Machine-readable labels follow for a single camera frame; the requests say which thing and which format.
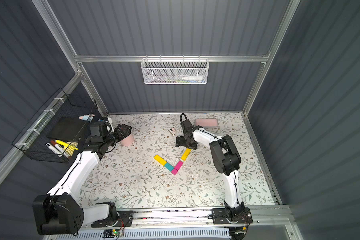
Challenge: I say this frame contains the yellow block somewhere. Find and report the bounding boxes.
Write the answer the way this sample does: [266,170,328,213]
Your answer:
[154,155,167,166]
[181,149,192,161]

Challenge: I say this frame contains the pastel sticky notes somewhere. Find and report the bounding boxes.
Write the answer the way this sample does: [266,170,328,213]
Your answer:
[79,114,94,122]

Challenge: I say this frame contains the white wire basket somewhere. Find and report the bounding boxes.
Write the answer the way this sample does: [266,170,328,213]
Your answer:
[141,59,210,85]

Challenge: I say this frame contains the pink pen cup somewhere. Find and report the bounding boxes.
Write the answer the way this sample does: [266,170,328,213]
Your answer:
[120,134,135,146]

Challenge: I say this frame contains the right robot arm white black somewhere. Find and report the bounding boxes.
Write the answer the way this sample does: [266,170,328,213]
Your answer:
[176,113,245,223]

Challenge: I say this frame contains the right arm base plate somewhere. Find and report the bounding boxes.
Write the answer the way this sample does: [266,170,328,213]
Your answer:
[208,207,253,225]

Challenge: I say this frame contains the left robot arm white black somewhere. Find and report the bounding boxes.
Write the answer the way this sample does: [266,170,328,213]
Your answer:
[33,121,132,236]

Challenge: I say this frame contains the black notebook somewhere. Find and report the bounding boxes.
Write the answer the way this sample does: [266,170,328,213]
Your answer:
[47,117,88,142]

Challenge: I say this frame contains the white bottle in basket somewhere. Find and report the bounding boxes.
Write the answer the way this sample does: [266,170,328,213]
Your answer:
[182,76,203,83]

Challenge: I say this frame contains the teal block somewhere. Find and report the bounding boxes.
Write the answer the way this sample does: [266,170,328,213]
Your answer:
[164,163,174,172]

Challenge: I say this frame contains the magenta long block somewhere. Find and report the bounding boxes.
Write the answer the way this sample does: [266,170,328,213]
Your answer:
[175,161,183,170]

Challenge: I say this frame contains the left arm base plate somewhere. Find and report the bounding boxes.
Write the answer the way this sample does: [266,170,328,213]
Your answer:
[91,211,134,228]

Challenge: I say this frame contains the black wire basket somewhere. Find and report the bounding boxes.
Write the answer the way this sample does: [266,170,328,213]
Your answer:
[12,89,100,164]

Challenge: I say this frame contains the small green circuit board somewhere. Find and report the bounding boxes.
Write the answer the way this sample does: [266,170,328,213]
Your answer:
[103,229,124,239]

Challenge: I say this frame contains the white marker in basket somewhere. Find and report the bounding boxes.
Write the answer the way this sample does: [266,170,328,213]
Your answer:
[45,142,64,156]

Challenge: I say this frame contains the yellow highlighter marker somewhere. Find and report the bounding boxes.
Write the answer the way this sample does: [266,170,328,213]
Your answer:
[55,140,78,150]

